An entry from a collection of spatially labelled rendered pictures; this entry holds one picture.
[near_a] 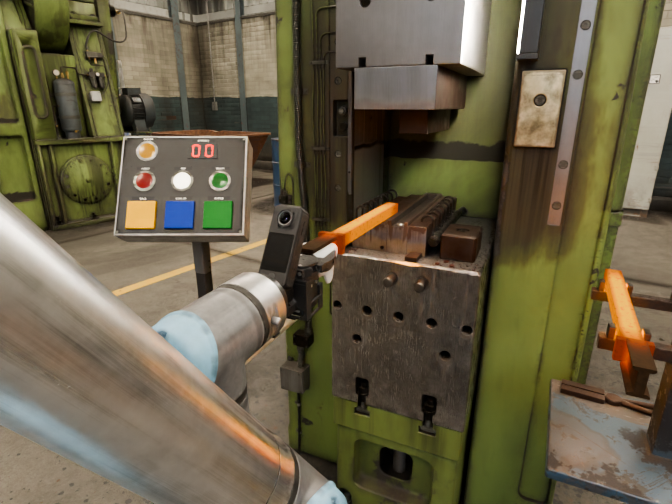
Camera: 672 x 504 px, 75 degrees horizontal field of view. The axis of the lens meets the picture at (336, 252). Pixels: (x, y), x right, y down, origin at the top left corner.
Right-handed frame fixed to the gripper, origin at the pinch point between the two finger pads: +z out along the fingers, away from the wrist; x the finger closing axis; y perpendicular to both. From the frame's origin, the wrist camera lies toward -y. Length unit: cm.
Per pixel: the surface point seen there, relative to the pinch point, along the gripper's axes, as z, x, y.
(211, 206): 25, -46, 4
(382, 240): 41.4, -3.8, 12.5
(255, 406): 69, -70, 108
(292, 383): 48, -37, 72
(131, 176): 21, -68, -3
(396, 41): 42, -3, -35
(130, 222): 15, -64, 8
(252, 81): 740, -525, -48
